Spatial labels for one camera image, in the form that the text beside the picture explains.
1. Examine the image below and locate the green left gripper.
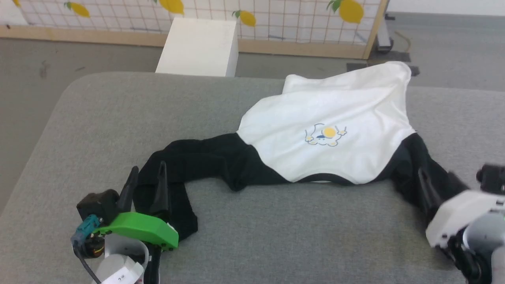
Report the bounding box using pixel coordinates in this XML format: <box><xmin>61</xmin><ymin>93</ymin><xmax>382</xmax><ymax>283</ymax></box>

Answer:
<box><xmin>94</xmin><ymin>161</ymin><xmax>179</xmax><ymax>251</ymax></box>

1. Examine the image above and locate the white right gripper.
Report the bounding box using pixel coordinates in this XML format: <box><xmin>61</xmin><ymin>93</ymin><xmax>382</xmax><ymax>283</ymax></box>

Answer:
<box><xmin>417</xmin><ymin>167</ymin><xmax>505</xmax><ymax>249</ymax></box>

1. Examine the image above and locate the white shirt with black sleeves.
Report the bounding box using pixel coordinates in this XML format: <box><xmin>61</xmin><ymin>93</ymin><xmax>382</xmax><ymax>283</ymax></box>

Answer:
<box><xmin>133</xmin><ymin>61</ymin><xmax>471</xmax><ymax>241</ymax></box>

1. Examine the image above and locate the grey fabric sofa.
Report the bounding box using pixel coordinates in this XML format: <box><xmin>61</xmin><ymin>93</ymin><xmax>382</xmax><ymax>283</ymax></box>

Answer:
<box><xmin>0</xmin><ymin>71</ymin><xmax>505</xmax><ymax>284</ymax></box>

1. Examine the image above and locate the white box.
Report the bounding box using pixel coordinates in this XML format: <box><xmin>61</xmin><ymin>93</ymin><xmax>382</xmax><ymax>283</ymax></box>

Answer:
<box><xmin>155</xmin><ymin>17</ymin><xmax>239</xmax><ymax>77</ymax></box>

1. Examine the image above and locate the grey metal panel stand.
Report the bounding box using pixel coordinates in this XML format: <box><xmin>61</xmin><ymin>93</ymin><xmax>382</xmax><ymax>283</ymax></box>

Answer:
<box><xmin>375</xmin><ymin>14</ymin><xmax>395</xmax><ymax>54</ymax></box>

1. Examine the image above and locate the lemon print grid panel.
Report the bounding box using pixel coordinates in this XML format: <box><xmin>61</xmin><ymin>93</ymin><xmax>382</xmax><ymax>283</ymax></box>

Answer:
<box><xmin>0</xmin><ymin>0</ymin><xmax>389</xmax><ymax>60</ymax></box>

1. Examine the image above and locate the black cable with teal plug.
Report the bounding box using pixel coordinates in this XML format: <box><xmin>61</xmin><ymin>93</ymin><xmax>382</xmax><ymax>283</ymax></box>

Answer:
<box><xmin>71</xmin><ymin>215</ymin><xmax>104</xmax><ymax>284</ymax></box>

